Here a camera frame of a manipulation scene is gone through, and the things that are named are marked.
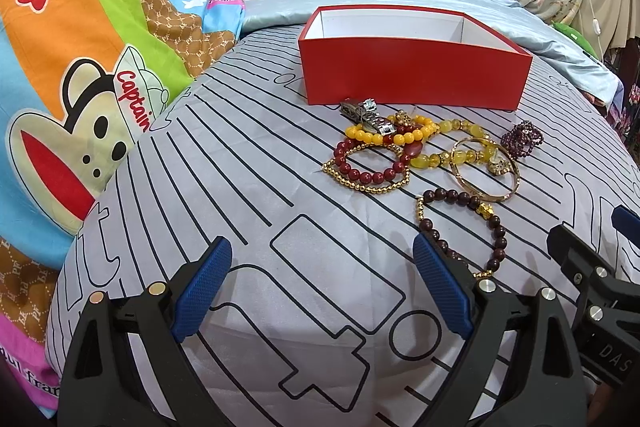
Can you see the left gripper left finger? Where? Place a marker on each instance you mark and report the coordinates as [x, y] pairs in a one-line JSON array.
[[101, 385]]

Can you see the silver metal watch band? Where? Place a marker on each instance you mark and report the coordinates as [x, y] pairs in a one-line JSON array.
[[366, 114]]

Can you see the gold bangle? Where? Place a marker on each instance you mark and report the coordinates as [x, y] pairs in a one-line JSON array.
[[473, 151]]

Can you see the green object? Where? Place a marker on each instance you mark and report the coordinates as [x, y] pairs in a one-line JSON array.
[[575, 36]]

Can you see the gold flower charm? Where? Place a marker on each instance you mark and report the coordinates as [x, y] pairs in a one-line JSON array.
[[498, 166]]

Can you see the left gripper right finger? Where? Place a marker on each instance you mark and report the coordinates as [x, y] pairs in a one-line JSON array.
[[543, 384]]

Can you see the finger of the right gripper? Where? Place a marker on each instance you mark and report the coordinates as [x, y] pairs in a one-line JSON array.
[[590, 274], [625, 221]]

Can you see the colourful monkey cartoon blanket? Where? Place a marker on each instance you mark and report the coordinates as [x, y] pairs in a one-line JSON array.
[[81, 81]]

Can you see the red cardboard box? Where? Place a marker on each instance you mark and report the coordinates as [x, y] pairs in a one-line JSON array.
[[400, 54]]

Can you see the light blue quilt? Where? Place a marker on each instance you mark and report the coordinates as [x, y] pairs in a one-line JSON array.
[[505, 16]]

